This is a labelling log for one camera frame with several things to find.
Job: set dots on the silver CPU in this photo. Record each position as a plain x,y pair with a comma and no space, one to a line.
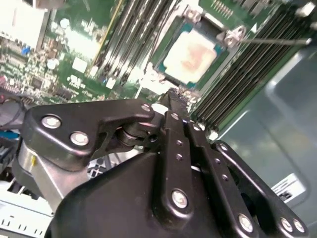
190,54

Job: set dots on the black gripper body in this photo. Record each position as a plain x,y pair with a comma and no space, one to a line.
111,210

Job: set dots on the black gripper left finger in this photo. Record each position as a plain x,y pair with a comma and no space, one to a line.
99,111

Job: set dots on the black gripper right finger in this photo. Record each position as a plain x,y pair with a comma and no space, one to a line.
218,173

